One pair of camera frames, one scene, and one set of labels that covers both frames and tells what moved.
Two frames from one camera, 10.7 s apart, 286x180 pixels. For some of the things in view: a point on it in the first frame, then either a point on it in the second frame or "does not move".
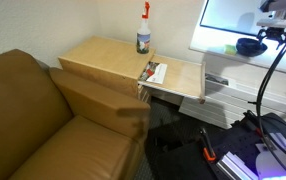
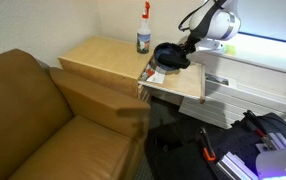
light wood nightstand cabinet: (112, 62) does not move
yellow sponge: (230, 49) does not move
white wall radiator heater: (227, 98) does not move
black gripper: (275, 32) → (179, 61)
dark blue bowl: (250, 46) → (166, 48)
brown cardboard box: (42, 124) does not move
